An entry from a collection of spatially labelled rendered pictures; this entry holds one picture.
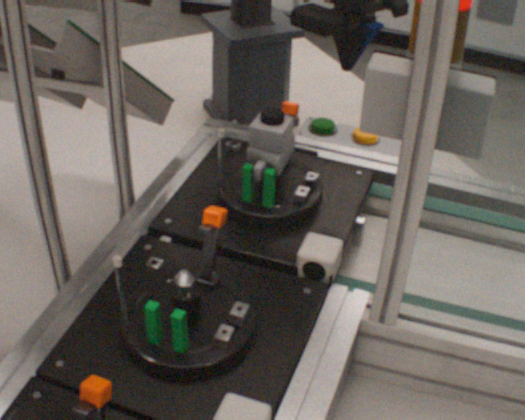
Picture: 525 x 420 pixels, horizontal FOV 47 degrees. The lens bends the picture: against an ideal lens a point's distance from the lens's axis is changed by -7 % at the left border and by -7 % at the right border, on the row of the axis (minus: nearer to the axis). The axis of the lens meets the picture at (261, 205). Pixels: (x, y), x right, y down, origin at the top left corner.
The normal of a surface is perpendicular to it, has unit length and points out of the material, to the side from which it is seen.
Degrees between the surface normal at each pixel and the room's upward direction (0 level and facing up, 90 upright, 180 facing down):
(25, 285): 0
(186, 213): 0
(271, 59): 90
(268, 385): 0
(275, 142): 90
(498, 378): 90
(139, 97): 90
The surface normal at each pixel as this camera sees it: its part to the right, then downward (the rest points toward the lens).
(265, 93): 0.43, 0.55
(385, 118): -0.34, 0.55
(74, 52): 0.87, 0.32
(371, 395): 0.03, -0.80
